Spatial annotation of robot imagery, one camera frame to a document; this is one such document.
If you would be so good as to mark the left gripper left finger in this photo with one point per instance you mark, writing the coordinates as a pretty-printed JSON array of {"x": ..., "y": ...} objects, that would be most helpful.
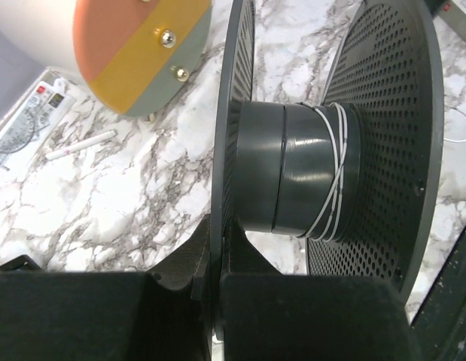
[{"x": 185, "y": 271}]

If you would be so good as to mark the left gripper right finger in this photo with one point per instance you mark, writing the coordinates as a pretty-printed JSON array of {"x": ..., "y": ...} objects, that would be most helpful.
[{"x": 241, "y": 256}]

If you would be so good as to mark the black cable spool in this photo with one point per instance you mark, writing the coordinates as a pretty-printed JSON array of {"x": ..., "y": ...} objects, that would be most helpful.
[{"x": 357, "y": 175}]

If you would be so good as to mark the white plastic stick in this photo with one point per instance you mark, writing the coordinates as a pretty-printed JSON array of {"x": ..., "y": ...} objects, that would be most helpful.
[{"x": 89, "y": 142}]

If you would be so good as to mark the cream cylindrical drawer cabinet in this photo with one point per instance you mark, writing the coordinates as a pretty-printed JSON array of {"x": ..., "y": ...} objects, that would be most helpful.
[{"x": 133, "y": 55}]

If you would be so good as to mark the white flat packet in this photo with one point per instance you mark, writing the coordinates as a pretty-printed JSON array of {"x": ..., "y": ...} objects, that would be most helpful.
[{"x": 29, "y": 126}]

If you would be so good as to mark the small white cardboard box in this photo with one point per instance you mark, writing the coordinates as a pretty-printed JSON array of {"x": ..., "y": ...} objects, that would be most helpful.
[{"x": 454, "y": 14}]

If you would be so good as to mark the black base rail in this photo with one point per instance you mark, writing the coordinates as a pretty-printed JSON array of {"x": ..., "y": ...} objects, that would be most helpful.
[{"x": 440, "y": 324}]

